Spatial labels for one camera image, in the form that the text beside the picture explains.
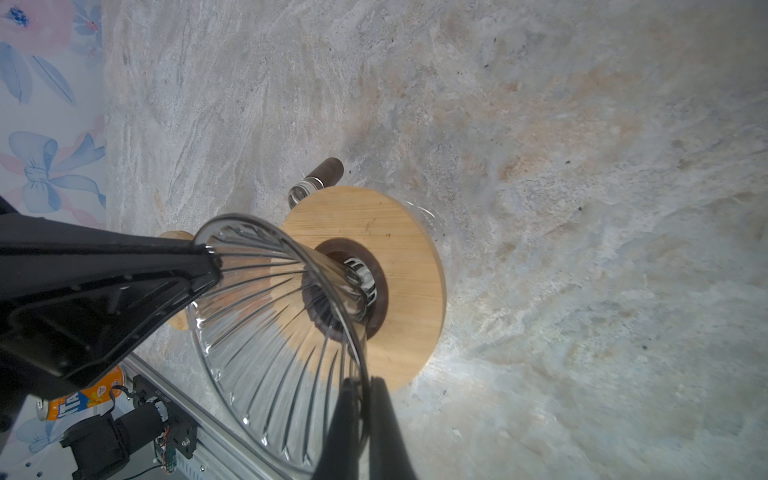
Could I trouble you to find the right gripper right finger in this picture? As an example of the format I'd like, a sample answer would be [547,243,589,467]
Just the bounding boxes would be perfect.
[369,377,417,480]

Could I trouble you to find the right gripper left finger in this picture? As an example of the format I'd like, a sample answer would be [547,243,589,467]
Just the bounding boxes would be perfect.
[312,379,360,480]

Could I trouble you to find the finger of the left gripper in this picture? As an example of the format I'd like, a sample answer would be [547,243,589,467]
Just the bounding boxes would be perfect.
[1,213,222,399]

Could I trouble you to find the wooden ring lid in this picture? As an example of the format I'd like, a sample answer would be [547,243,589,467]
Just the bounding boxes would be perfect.
[281,186,447,392]
[157,230,196,332]

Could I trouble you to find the grey ribbed glass dripper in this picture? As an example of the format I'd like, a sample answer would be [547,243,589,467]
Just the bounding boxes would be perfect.
[187,214,376,478]

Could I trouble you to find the orange soda can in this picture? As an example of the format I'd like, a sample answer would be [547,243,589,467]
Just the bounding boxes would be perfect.
[36,366,125,421]

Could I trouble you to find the clear glass carafe wooden handle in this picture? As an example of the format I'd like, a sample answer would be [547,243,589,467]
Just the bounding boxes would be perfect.
[288,157,344,209]

